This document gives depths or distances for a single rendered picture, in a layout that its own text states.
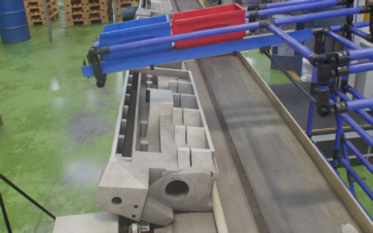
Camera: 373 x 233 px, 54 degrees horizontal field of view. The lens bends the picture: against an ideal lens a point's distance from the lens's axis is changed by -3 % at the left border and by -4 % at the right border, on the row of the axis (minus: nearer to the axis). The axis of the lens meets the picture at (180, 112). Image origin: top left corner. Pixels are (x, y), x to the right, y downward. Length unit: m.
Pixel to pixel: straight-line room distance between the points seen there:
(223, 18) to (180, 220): 0.79
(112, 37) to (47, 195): 1.67
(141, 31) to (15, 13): 6.45
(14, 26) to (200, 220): 6.92
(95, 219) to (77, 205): 1.42
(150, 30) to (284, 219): 0.87
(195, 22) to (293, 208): 0.80
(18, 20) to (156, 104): 6.41
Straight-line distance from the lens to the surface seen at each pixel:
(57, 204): 2.80
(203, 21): 1.52
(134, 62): 1.54
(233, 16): 1.54
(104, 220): 1.31
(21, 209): 2.86
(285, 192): 1.49
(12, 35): 7.93
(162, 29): 1.52
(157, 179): 1.28
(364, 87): 3.08
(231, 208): 1.39
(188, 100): 1.77
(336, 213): 1.43
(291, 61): 5.06
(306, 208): 1.43
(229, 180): 1.53
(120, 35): 1.53
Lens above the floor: 1.64
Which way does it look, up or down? 25 degrees down
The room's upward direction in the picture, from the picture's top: 3 degrees counter-clockwise
